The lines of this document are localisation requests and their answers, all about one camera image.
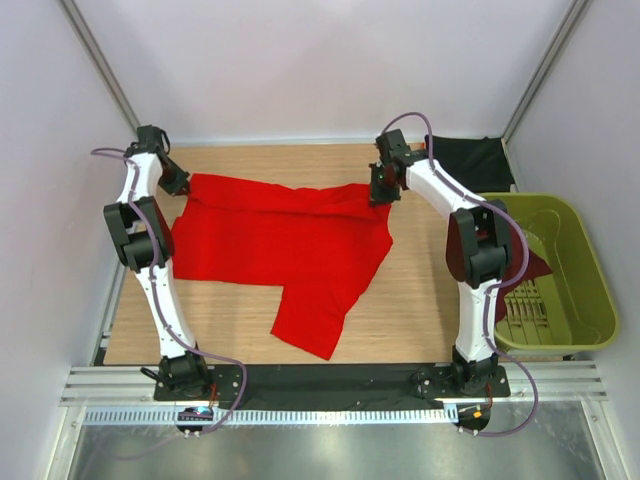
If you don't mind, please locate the bright red t-shirt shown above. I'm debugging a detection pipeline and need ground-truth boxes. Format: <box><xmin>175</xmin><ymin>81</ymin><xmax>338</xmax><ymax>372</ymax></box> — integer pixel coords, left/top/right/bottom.
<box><xmin>172</xmin><ymin>173</ymin><xmax>393</xmax><ymax>360</ymax></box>

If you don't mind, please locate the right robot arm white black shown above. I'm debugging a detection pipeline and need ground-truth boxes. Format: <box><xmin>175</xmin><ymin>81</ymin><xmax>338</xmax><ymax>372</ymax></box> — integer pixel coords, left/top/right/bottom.
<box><xmin>369</xmin><ymin>129</ymin><xmax>514</xmax><ymax>396</ymax></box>

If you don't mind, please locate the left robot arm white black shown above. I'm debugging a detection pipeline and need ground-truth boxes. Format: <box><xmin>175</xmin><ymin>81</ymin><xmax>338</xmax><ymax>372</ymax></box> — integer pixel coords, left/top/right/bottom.
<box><xmin>92</xmin><ymin>125</ymin><xmax>213</xmax><ymax>401</ymax></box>

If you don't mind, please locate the folded black t-shirt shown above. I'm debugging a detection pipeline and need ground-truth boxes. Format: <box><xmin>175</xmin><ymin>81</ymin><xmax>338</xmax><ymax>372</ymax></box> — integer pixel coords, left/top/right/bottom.
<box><xmin>433</xmin><ymin>136</ymin><xmax>515</xmax><ymax>193</ymax></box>

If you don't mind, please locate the dark red t-shirt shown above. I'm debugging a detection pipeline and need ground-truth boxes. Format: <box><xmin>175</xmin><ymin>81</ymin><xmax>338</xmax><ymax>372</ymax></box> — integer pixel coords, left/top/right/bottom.
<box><xmin>495</xmin><ymin>245</ymin><xmax>552</xmax><ymax>323</ymax></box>

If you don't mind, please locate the green plastic tub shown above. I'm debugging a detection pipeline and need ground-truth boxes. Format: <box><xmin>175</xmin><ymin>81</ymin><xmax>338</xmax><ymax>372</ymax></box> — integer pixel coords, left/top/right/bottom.
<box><xmin>485</xmin><ymin>192</ymin><xmax>619</xmax><ymax>357</ymax></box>

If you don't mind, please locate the left aluminium corner post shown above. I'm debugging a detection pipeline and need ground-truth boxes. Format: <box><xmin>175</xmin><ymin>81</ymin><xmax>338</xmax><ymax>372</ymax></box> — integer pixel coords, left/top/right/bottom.
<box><xmin>57</xmin><ymin>0</ymin><xmax>141</xmax><ymax>140</ymax></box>

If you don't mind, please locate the aluminium corner post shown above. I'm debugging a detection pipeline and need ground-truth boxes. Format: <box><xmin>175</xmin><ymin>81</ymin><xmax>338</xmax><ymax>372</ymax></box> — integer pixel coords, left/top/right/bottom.
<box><xmin>57</xmin><ymin>0</ymin><xmax>141</xmax><ymax>140</ymax></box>
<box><xmin>502</xmin><ymin>0</ymin><xmax>594</xmax><ymax>144</ymax></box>

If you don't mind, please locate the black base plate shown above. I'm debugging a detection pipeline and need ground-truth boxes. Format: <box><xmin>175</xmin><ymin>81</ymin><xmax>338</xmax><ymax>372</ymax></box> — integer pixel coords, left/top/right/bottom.
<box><xmin>141</xmin><ymin>363</ymin><xmax>511</xmax><ymax>411</ymax></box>

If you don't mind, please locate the right aluminium corner post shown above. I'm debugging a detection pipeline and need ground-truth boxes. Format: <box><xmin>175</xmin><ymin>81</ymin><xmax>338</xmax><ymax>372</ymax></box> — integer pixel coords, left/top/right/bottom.
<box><xmin>502</xmin><ymin>0</ymin><xmax>594</xmax><ymax>144</ymax></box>

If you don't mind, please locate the slotted cable duct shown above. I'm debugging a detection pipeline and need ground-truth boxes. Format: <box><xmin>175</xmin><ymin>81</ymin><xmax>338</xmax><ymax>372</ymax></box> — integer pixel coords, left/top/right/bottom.
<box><xmin>83</xmin><ymin>405</ymin><xmax>458</xmax><ymax>427</ymax></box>

